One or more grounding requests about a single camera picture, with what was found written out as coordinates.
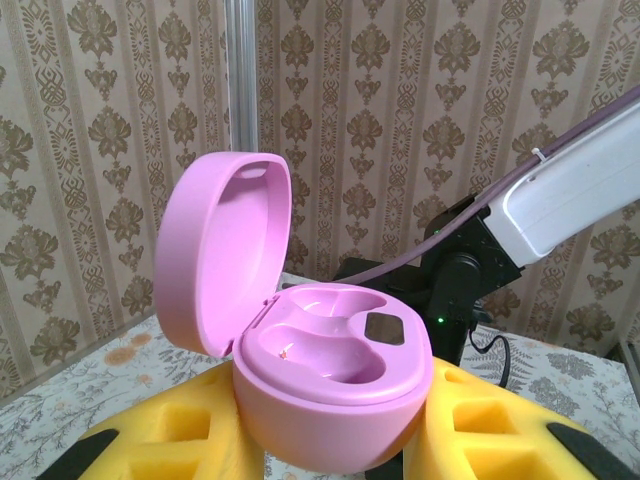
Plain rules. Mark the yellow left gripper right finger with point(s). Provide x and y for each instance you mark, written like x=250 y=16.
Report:
x=500 y=440

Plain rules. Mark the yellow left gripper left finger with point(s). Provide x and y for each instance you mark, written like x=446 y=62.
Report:
x=165 y=440

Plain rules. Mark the pink earbud charging case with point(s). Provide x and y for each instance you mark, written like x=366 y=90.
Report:
x=320 y=410

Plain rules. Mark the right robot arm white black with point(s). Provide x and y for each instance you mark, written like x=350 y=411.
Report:
x=575 y=190

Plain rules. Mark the floral patterned table cover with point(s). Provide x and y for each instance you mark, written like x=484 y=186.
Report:
x=575 y=380

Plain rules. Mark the aluminium frame post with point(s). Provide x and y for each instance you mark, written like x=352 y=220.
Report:
x=240 y=75

